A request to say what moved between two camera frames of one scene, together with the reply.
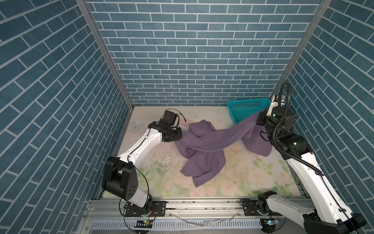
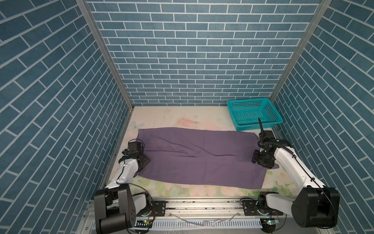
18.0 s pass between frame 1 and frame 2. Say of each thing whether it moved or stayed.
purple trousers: moved
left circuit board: stayed
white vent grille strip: stayed
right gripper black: moved
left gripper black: moved
